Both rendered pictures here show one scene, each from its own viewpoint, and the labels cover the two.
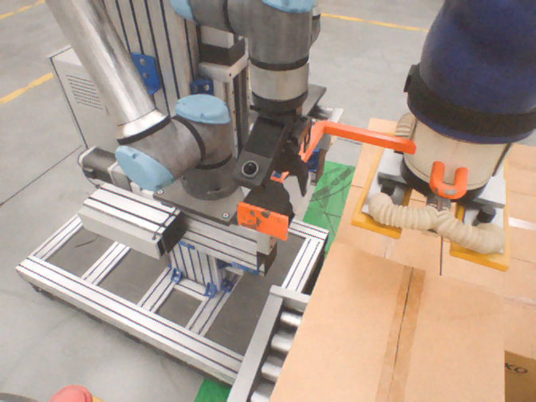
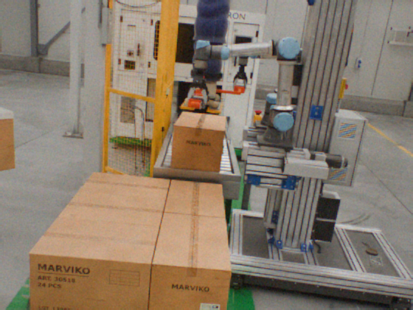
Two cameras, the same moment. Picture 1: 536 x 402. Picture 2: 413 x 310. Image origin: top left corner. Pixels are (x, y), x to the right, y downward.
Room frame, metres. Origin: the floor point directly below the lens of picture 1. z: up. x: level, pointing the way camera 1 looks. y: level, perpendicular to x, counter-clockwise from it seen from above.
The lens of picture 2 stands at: (3.39, -1.39, 1.65)
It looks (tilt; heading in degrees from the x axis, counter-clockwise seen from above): 17 degrees down; 158
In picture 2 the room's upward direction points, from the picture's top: 6 degrees clockwise
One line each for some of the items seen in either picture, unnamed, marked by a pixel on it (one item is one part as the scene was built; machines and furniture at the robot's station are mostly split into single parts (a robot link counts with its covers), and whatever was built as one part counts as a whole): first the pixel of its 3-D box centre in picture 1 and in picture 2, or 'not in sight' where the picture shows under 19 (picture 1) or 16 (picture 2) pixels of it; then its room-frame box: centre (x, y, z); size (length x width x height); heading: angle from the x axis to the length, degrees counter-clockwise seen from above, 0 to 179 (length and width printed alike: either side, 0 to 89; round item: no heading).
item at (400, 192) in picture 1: (392, 172); (215, 105); (0.65, -0.28, 1.15); 0.34 x 0.10 x 0.05; 156
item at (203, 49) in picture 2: not in sight; (203, 50); (1.14, -0.60, 1.55); 0.09 x 0.08 x 0.11; 70
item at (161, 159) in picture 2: not in sight; (168, 142); (-0.64, -0.26, 0.50); 2.31 x 0.05 x 0.19; 161
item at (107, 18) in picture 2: not in sight; (108, 26); (-0.43, -0.95, 1.62); 0.20 x 0.05 x 0.30; 161
